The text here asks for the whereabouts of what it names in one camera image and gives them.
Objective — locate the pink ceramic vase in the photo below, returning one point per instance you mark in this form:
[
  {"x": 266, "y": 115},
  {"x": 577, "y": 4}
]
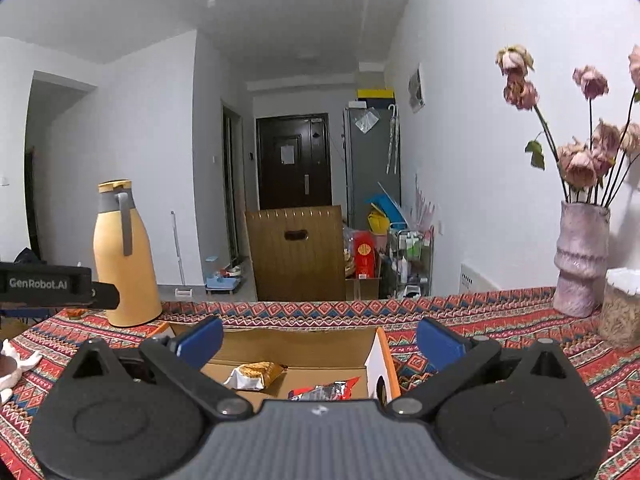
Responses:
[{"x": 582, "y": 258}]

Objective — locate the dark entrance door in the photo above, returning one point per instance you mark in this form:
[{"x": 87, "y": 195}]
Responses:
[{"x": 294, "y": 167}]

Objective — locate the yellow thermos jug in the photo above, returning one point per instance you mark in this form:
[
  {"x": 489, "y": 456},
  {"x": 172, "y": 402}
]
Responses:
[{"x": 123, "y": 257}]

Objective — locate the woven tissue basket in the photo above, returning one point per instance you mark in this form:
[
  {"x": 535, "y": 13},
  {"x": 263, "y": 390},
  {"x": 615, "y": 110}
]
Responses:
[{"x": 620, "y": 315}]

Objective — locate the brown cardboard box on floor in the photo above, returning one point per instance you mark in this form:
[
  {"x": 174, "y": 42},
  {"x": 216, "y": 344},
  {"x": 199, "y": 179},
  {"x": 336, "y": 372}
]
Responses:
[{"x": 297, "y": 254}]

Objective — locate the red silver snack packet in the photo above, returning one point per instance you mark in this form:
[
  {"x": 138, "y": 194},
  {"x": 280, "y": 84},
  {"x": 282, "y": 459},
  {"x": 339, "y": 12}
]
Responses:
[{"x": 339, "y": 390}]

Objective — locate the patterned red tablecloth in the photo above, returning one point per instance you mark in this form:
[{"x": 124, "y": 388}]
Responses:
[{"x": 516, "y": 318}]

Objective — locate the grey refrigerator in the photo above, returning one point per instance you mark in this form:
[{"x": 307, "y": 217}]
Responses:
[{"x": 367, "y": 135}]

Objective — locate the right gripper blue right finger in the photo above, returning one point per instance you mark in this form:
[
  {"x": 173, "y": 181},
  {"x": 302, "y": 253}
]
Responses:
[{"x": 440, "y": 345}]

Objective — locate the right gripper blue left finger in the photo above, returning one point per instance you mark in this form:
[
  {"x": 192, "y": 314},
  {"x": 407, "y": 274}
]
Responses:
[{"x": 198, "y": 343}]

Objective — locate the wire storage cart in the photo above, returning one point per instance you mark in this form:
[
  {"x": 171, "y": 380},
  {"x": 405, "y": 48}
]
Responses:
[{"x": 411, "y": 261}]

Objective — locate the orange cookie snack packet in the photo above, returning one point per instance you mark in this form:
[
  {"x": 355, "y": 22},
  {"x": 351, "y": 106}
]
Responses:
[{"x": 255, "y": 376}]

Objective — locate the white work glove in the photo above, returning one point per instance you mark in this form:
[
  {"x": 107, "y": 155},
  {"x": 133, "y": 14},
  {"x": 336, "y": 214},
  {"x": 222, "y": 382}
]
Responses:
[{"x": 12, "y": 368}]

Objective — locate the red gift bag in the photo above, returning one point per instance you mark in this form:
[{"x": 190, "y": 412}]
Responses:
[{"x": 364, "y": 254}]

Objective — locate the orange cardboard snack box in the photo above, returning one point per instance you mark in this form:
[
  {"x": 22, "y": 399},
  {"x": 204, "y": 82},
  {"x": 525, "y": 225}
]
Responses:
[{"x": 309, "y": 359}]

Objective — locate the dried pink flowers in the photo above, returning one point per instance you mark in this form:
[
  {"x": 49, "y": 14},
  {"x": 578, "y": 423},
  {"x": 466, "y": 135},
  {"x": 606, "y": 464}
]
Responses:
[{"x": 592, "y": 171}]

